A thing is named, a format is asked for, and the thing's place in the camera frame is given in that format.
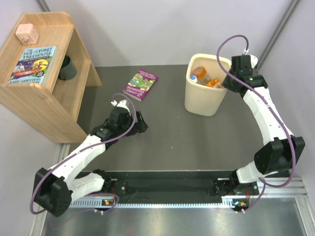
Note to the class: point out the wooden shelf unit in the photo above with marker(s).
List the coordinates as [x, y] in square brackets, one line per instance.
[51, 109]

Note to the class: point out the purple Treehouse book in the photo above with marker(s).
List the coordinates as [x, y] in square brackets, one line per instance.
[140, 84]

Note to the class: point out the dark grey cup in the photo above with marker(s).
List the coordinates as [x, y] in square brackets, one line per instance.
[68, 70]

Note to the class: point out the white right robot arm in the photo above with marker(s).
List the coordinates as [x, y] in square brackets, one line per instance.
[280, 147]

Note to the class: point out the pink cube block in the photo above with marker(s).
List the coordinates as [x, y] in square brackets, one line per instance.
[27, 34]

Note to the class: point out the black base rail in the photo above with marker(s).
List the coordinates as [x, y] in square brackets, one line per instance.
[174, 187]

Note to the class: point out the aluminium corner post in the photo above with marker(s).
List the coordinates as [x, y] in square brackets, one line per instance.
[280, 26]

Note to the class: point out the small orange bottle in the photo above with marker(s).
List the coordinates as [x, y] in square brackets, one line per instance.
[214, 83]

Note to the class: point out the blue Treehouse book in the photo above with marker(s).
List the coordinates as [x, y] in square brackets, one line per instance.
[34, 65]

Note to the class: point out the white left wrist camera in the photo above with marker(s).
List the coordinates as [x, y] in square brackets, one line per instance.
[124, 104]

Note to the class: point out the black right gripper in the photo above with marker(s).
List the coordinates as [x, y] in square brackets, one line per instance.
[226, 84]

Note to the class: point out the cream plastic bin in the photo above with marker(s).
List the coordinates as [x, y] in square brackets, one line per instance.
[200, 99]

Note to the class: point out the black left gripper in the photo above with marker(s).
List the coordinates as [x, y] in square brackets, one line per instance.
[140, 127]

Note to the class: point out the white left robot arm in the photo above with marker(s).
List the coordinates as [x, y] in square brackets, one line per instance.
[56, 188]

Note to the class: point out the orange bottle white cap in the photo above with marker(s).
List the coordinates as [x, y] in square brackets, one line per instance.
[201, 74]

